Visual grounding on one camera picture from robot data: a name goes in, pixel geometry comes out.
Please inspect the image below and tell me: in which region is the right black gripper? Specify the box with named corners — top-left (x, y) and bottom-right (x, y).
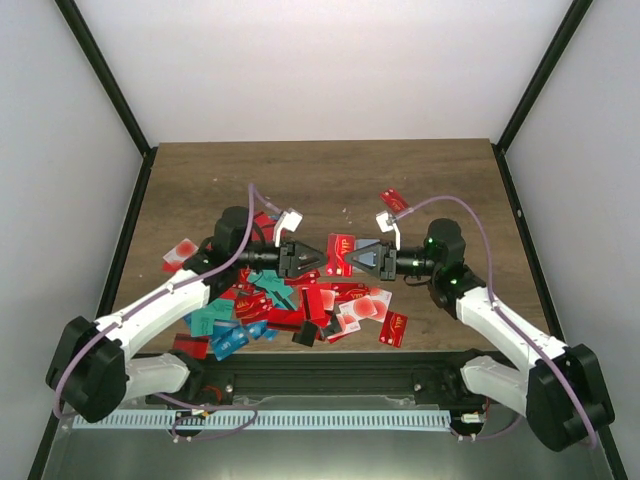
top-left (345, 241), bottom-right (440, 281)

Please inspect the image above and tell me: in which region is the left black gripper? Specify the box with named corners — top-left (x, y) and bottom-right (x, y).
top-left (235, 236), bottom-right (329, 279)

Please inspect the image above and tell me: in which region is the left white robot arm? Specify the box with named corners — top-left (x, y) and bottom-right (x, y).
top-left (45, 206), bottom-right (327, 423)

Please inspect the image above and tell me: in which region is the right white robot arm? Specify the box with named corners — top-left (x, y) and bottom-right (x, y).
top-left (345, 218), bottom-right (615, 452)

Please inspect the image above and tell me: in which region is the teal VIP card centre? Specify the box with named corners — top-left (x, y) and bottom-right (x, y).
top-left (248, 270), bottom-right (296, 310)

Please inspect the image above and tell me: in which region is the white red circle card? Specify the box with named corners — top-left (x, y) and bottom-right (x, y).
top-left (350, 288), bottom-right (393, 323)

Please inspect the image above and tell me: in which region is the lone red card far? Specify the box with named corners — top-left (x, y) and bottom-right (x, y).
top-left (379, 188), bottom-right (409, 214)

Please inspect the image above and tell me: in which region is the red gold VIP card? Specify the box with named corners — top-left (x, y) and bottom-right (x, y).
top-left (234, 292), bottom-right (273, 322)

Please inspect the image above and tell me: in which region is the blue card front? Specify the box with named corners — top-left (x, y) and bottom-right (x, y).
top-left (210, 321), bottom-right (267, 361)

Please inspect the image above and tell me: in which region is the teal card left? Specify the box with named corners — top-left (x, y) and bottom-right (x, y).
top-left (188, 299), bottom-right (235, 337)

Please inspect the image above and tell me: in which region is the white red card left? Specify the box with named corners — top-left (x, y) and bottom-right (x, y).
top-left (162, 238), bottom-right (198, 273)

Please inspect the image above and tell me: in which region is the light blue slotted strip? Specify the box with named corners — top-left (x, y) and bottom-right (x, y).
top-left (73, 409), bottom-right (451, 432)

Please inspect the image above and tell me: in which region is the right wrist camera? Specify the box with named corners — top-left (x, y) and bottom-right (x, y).
top-left (375, 210), bottom-right (401, 250)

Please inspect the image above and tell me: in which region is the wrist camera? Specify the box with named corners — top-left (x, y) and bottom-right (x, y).
top-left (273, 208), bottom-right (303, 247)
top-left (375, 210), bottom-right (401, 250)

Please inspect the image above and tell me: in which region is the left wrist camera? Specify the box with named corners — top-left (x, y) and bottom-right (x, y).
top-left (273, 208), bottom-right (303, 247)

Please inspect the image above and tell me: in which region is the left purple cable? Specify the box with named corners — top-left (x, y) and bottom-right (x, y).
top-left (52, 183), bottom-right (281, 444)

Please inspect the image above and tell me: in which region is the purple cable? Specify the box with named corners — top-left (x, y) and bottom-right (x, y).
top-left (52, 183), bottom-right (281, 444)
top-left (399, 195), bottom-right (599, 449)

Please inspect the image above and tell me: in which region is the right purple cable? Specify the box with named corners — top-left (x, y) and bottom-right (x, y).
top-left (399, 195), bottom-right (599, 449)

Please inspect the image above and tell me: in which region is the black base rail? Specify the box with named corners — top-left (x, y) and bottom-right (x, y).
top-left (173, 349), bottom-right (487, 404)

